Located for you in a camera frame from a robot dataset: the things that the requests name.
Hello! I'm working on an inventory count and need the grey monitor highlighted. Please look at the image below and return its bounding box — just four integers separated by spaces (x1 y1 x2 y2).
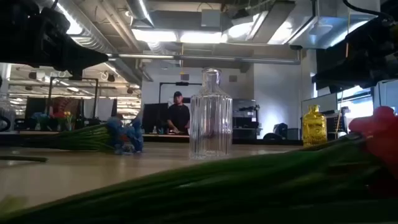
300 92 338 118

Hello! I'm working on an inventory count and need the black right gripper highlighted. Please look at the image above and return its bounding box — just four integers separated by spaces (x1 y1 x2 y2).
312 14 398 93

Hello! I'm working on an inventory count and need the black equipment rack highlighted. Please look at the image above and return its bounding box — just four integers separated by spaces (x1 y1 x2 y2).
232 98 261 139

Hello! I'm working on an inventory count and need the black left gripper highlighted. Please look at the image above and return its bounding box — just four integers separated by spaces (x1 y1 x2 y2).
0 0 109 71

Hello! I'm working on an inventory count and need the silver ceiling pipe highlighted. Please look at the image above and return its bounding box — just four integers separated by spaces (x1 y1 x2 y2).
105 53 302 65

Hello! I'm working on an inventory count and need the black aluminium table frame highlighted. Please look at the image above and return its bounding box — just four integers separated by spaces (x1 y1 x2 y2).
0 133 304 147

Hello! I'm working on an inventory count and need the clear ribbed glass vase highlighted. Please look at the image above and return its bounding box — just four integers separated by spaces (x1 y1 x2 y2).
188 67 233 160
0 92 16 131

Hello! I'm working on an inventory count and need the silver rectangular air duct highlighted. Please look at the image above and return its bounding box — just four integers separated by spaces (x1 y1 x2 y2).
223 0 382 50

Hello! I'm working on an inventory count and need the silver spiral air duct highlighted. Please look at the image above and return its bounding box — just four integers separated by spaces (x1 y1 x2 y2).
57 0 144 85
126 0 155 27

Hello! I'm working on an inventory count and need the colourful background flower bunch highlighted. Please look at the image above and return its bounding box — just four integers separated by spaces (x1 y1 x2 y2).
30 110 74 131

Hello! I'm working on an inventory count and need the dark backpack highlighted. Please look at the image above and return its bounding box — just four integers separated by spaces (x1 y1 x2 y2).
272 122 289 139

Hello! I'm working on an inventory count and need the fluorescent ceiling light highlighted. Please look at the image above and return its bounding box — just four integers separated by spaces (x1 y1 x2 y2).
179 30 228 44
132 29 178 43

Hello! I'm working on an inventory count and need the blue artificial flower bunch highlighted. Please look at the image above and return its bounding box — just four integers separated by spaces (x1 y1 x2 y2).
21 115 145 156

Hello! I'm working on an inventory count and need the black rig frame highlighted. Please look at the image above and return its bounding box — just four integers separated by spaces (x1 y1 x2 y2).
158 81 203 106
46 70 100 127

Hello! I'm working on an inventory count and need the yellow glass vase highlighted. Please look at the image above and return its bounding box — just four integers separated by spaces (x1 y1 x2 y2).
302 104 328 147

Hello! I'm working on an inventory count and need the person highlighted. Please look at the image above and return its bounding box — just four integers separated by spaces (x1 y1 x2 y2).
167 91 191 135

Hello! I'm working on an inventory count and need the red artificial flower bunch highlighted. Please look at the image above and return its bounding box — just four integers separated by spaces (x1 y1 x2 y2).
0 105 398 224

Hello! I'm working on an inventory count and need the black monitor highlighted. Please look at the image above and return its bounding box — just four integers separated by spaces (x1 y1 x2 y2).
24 98 47 128
142 102 169 134

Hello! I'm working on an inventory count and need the grey ceiling box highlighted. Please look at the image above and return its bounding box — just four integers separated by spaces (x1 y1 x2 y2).
200 9 222 28

